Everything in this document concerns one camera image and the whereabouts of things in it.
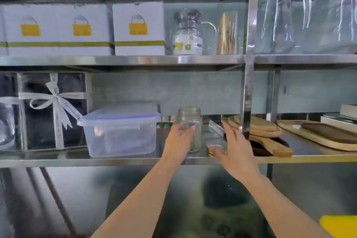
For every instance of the dark wooden board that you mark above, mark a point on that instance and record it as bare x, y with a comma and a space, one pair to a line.
258, 150

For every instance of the gold metal jar lid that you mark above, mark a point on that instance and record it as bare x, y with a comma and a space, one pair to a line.
219, 145

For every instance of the dark wooden oval tray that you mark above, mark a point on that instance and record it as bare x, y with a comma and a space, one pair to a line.
329, 131

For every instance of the light wooden oval tray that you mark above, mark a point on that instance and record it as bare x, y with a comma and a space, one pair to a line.
295, 129

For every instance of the person's right forearm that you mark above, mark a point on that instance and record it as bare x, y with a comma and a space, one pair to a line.
279, 210

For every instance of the person's left forearm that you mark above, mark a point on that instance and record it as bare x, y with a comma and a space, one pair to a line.
139, 204

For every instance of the stainless steel shelf rack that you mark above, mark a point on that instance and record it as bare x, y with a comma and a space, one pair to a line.
167, 60

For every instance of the clear glass pitcher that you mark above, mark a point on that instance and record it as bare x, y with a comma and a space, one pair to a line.
340, 17
279, 17

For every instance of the person's left hand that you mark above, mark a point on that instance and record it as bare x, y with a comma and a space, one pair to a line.
175, 144

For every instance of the clear acrylic box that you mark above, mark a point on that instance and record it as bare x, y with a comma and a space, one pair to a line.
216, 127

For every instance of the white flat box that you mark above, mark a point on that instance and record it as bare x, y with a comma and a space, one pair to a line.
348, 109
334, 122

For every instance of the clear gift box white ribbon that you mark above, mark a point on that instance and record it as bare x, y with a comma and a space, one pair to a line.
8, 123
41, 123

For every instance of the person's right hand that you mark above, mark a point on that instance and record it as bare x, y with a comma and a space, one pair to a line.
238, 157

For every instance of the yellow plastic cutting board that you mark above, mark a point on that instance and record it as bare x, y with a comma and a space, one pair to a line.
340, 228

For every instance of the clear plastic storage container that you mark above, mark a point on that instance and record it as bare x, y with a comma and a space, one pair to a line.
120, 131

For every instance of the glass teapot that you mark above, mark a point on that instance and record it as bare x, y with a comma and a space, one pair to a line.
187, 37

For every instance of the gold tinted glass container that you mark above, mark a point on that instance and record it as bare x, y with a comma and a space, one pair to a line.
227, 34

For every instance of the round light wooden board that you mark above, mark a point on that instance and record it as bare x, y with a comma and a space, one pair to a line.
262, 123

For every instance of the white box yellow label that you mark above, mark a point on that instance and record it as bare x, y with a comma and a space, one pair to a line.
83, 14
138, 12
30, 17

